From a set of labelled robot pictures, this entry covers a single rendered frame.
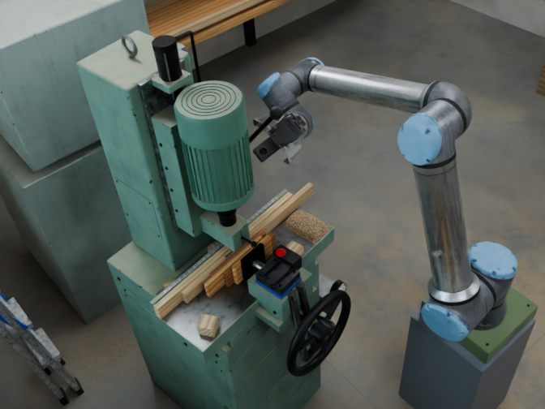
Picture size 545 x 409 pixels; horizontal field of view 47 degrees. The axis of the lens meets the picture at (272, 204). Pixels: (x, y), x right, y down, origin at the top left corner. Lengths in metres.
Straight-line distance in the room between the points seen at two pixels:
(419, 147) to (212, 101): 0.52
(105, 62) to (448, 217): 1.00
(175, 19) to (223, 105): 2.35
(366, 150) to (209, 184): 2.20
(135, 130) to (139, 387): 1.42
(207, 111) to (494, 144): 2.60
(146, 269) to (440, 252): 0.96
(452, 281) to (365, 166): 1.86
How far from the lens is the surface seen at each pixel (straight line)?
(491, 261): 2.03
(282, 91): 1.96
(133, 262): 2.17
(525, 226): 3.44
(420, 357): 2.41
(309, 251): 1.98
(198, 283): 1.88
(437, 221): 1.73
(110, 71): 1.72
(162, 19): 3.88
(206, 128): 1.51
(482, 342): 2.18
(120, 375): 2.89
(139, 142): 1.73
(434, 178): 1.65
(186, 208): 1.83
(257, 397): 2.25
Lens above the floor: 2.39
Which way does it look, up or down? 44 degrees down
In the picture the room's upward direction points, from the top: 5 degrees counter-clockwise
